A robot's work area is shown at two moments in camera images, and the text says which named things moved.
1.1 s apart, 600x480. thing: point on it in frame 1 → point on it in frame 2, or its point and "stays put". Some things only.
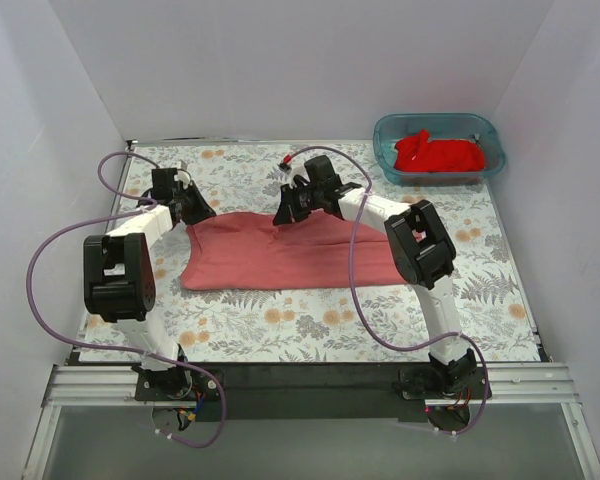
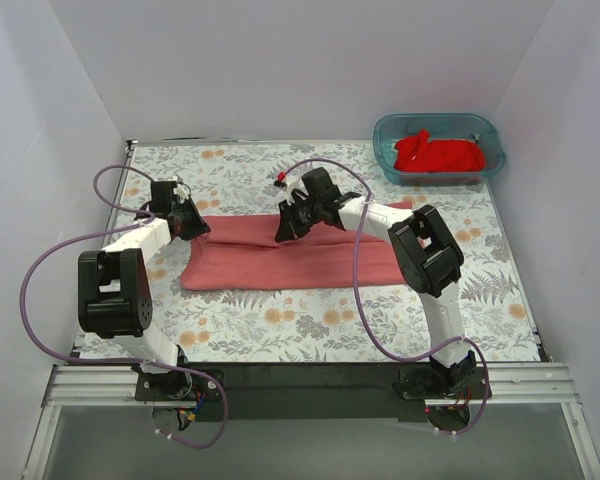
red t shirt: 421,154 stays put
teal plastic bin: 438,148 stays put
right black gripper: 296,201 → 290,220
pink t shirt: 253,252 stays put
